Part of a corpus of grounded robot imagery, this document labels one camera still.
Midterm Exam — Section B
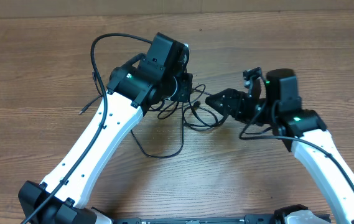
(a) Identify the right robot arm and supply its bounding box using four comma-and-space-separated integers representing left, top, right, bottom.
205, 67, 354, 223

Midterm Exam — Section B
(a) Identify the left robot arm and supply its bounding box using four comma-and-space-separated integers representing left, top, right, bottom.
18, 33, 192, 224

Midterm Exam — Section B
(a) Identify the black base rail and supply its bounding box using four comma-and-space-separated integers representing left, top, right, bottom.
111, 214, 276, 224

